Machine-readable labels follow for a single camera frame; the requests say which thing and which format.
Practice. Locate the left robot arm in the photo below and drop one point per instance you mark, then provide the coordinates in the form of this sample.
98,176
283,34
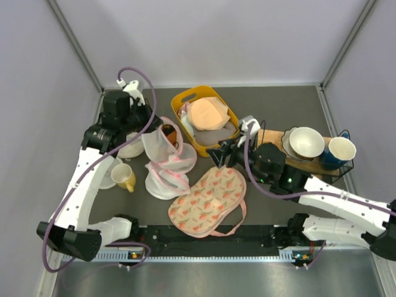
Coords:
68,231

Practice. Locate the white ceramic bowl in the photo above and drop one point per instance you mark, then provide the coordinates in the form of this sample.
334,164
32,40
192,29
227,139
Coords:
306,142

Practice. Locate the yellow mug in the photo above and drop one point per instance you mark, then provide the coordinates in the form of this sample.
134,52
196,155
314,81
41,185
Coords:
124,177

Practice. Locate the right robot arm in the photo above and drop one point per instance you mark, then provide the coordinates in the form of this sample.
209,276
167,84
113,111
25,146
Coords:
357,220

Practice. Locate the white pink-trimmed mesh laundry bag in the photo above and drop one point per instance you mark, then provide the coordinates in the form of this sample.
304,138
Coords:
179,160

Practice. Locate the black wire wooden rack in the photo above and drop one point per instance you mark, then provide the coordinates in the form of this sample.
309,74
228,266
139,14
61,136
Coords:
311,165

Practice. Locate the white garment in basket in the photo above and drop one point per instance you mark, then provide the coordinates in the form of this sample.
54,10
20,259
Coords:
187,125

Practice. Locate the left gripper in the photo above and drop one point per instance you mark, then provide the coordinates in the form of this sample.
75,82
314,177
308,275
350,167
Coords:
146,109

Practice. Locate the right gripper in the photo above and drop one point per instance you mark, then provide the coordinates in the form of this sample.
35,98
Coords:
231,146

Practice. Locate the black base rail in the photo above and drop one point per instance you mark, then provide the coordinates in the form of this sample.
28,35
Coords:
248,240

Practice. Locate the peach padded bra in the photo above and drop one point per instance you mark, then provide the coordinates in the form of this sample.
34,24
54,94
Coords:
208,113

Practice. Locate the yellow plastic basket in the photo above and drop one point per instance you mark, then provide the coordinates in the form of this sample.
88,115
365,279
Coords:
182,101

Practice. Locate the blue paper cup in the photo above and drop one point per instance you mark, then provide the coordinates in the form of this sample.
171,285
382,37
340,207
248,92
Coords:
338,152

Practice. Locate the empty pink-trimmed mesh laundry bag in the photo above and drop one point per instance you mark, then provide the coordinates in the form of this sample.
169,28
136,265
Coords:
165,185

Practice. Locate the tulip print bra bag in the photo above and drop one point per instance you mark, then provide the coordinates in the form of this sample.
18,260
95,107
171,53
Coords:
211,200

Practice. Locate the scalloped white plate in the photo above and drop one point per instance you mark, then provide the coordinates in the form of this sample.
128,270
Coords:
285,140

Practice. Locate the grey garment in basket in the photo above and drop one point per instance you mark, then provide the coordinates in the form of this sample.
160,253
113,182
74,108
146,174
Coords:
207,138

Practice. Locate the white saucer plate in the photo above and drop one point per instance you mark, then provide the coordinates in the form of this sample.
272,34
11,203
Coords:
107,181

